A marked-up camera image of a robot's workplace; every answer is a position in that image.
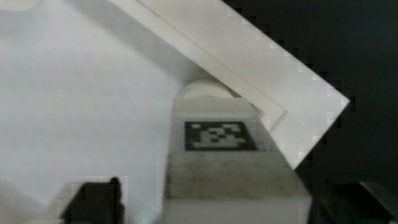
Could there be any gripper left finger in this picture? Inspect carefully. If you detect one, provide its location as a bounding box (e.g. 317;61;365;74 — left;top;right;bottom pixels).
61;177;125;224

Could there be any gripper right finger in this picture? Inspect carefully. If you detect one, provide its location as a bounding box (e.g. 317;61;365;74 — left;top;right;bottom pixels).
308;179;398;224

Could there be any white table leg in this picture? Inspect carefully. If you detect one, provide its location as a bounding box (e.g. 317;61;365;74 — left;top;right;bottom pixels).
162;79;312;224

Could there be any white square tabletop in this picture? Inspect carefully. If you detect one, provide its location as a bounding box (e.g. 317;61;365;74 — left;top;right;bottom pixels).
0;0;349;224

